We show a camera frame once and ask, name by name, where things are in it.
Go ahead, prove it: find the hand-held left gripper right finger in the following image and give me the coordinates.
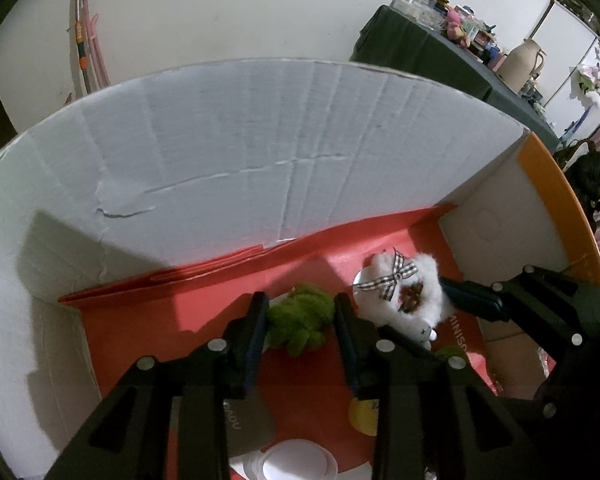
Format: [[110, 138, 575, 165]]
[[334, 294, 536, 480]]

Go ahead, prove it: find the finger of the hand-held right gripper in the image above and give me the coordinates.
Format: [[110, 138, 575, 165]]
[[439, 265, 600, 346], [380, 326, 446, 361]]

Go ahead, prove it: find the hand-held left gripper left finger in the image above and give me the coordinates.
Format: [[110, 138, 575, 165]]
[[42, 292, 271, 480]]

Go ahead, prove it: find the green plush toy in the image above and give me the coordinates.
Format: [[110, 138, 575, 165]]
[[432, 345, 471, 363], [266, 284, 333, 358]]

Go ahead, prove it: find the white fluffy plush keychain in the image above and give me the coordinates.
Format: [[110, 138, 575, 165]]
[[354, 249, 456, 343]]

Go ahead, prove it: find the yellow bottle cap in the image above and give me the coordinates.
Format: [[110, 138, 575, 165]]
[[348, 397, 381, 435]]

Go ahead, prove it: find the grey hard case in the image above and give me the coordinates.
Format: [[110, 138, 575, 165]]
[[222, 397, 276, 458]]

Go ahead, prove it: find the orange cardboard box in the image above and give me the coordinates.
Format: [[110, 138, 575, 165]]
[[0, 57, 600, 480]]

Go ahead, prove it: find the dark backpack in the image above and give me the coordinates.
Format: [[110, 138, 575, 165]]
[[554, 137, 600, 213]]

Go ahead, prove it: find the beige thermos jug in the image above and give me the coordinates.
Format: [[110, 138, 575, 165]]
[[500, 37, 548, 93]]

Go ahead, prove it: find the white hanging plush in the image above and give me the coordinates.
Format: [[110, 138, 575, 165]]
[[575, 62, 600, 108]]

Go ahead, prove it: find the dark green covered table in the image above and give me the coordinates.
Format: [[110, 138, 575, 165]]
[[350, 5, 561, 141]]

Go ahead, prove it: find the white wardrobe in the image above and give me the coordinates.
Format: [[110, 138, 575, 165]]
[[532, 0, 600, 138]]

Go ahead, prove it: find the pile of small desk items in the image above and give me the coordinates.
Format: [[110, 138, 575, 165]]
[[390, 0, 511, 73]]

